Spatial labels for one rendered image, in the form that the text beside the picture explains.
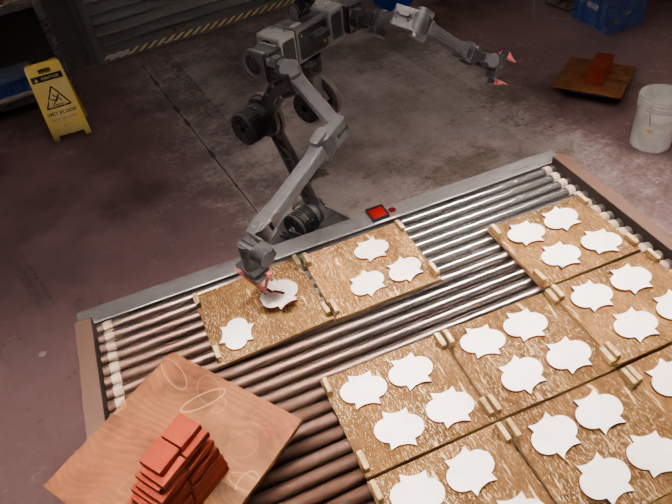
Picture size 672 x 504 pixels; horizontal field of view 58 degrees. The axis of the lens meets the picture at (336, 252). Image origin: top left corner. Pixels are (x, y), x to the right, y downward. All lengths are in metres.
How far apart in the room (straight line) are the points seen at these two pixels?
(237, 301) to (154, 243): 1.93
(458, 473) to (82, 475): 1.00
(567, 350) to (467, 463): 0.50
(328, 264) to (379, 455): 0.79
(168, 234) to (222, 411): 2.42
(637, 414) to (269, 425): 1.03
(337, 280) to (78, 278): 2.21
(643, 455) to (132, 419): 1.40
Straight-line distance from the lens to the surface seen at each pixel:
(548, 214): 2.45
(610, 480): 1.80
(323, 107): 2.16
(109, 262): 4.05
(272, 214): 1.94
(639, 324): 2.14
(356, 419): 1.83
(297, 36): 2.55
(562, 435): 1.84
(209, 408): 1.81
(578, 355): 2.00
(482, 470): 1.75
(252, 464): 1.69
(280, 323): 2.08
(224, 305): 2.19
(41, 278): 4.17
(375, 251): 2.26
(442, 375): 1.91
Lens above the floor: 2.50
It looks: 43 degrees down
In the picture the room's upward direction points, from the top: 8 degrees counter-clockwise
